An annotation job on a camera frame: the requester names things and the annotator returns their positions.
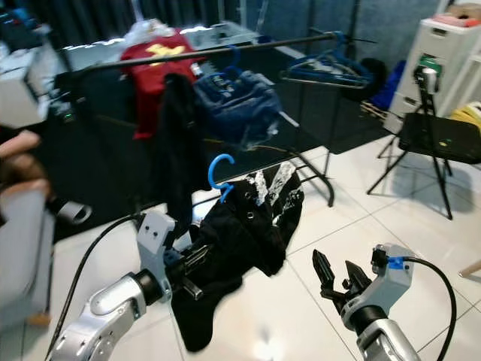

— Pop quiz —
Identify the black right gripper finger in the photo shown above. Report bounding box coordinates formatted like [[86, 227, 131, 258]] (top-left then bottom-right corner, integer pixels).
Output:
[[345, 261, 373, 294], [313, 250, 339, 293]]

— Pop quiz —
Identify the black garment white print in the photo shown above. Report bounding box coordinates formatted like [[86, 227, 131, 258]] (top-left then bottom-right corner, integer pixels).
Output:
[[171, 162, 305, 353]]

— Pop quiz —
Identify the blue plastic hanger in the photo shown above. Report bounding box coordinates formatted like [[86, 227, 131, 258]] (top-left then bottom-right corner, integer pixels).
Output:
[[207, 154, 236, 204], [280, 32, 375, 89]]

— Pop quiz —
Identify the plain black garment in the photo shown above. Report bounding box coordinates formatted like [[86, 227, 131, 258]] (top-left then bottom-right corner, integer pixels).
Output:
[[164, 73, 215, 226]]

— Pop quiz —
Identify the black silver cylinder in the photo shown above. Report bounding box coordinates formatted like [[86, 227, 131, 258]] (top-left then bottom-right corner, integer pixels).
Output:
[[49, 197, 92, 224]]

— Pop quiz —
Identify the black flat panel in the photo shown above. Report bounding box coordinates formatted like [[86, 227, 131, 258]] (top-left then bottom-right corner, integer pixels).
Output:
[[398, 113, 481, 165]]

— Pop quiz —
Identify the dark blue denim garment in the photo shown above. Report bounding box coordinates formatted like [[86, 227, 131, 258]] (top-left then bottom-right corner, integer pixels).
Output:
[[193, 69, 283, 149]]

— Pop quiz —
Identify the red shirt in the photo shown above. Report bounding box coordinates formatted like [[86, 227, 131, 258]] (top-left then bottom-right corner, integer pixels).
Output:
[[120, 34, 200, 140]]

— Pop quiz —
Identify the yellow object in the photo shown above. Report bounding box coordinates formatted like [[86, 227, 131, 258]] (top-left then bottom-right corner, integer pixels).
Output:
[[451, 102, 481, 129]]

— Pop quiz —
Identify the black metal clothes rack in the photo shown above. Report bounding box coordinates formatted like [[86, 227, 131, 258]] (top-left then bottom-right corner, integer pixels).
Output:
[[68, 30, 377, 226]]

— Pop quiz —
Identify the white storage box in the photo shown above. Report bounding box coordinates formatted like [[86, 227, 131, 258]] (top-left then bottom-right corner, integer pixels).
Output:
[[0, 41, 61, 129]]

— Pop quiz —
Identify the white crumpled cloth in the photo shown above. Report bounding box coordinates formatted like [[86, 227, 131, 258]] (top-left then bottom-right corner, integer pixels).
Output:
[[126, 20, 174, 42]]

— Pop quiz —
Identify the white drawer cabinet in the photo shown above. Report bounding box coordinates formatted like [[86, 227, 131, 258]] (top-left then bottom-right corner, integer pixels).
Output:
[[383, 17, 481, 132]]

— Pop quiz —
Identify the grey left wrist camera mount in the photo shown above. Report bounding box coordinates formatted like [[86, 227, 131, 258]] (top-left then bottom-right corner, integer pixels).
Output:
[[137, 211, 177, 283]]

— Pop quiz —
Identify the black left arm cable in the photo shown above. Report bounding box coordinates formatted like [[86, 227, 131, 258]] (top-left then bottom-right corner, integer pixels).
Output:
[[45, 213, 144, 354]]

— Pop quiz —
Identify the black camera tripod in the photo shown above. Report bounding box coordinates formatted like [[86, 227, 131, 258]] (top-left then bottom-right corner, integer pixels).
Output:
[[367, 60, 455, 220]]

